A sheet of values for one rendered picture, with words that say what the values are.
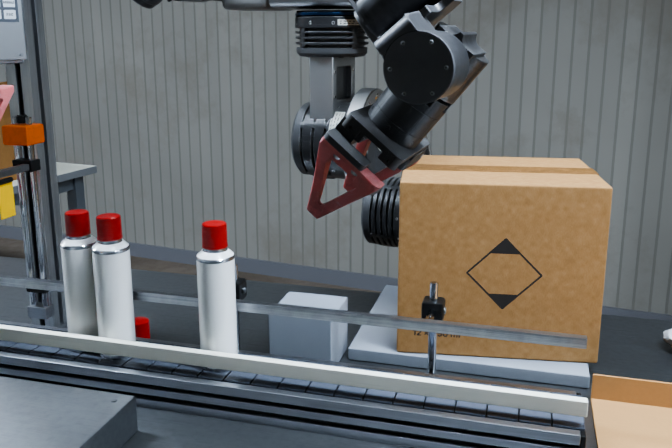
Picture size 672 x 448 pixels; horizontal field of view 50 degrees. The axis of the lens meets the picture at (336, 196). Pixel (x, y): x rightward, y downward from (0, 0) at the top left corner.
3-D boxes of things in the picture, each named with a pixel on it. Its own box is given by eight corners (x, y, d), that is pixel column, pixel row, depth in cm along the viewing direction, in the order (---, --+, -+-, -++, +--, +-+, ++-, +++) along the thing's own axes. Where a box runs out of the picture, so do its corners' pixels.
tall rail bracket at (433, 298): (413, 409, 98) (416, 295, 94) (421, 384, 105) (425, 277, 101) (437, 412, 97) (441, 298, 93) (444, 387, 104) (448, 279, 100)
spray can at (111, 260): (92, 357, 102) (80, 218, 98) (112, 342, 107) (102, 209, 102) (124, 362, 101) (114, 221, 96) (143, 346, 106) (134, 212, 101)
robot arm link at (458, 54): (431, -52, 65) (362, 11, 68) (392, -67, 54) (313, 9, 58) (511, 53, 64) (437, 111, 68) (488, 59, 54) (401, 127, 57)
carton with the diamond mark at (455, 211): (395, 352, 111) (399, 181, 105) (402, 296, 134) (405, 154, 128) (598, 364, 107) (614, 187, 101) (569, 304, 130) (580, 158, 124)
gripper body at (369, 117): (336, 127, 64) (386, 63, 61) (372, 113, 74) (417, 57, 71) (389, 176, 64) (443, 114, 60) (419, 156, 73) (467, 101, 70)
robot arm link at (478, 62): (501, 52, 65) (455, 12, 66) (487, 55, 59) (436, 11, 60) (452, 109, 68) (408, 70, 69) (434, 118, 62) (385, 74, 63)
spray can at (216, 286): (194, 370, 98) (187, 226, 94) (210, 354, 103) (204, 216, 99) (229, 374, 97) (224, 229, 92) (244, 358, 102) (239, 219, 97)
